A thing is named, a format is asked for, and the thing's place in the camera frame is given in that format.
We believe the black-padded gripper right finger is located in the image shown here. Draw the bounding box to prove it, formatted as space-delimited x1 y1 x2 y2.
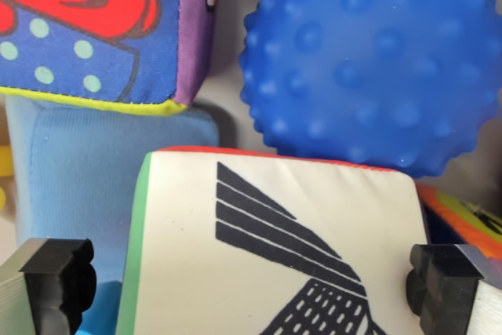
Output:
406 243 502 335

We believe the black-padded gripper left finger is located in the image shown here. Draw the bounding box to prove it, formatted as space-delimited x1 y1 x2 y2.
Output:
0 237 98 335

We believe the bright blue fabric block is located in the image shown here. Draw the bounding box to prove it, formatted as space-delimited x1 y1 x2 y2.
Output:
78 279 123 335

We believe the orange yellow-green fabric cube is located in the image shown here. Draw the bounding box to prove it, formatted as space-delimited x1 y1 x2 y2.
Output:
415 184 502 261

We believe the light blue fabric block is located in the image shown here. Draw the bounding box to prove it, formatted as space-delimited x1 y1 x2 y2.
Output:
5 95 220 285

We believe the yellow rubber toy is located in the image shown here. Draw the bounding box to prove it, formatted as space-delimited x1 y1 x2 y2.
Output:
0 145 13 210

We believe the black white bird fabric cube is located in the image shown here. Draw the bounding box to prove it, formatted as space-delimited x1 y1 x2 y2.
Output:
115 145 435 335

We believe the blue bumpy rubber ball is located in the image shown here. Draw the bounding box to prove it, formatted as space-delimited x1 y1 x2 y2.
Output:
238 0 502 179

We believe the purple cupcake fabric cube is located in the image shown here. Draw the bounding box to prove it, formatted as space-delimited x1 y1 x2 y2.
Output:
0 0 221 117

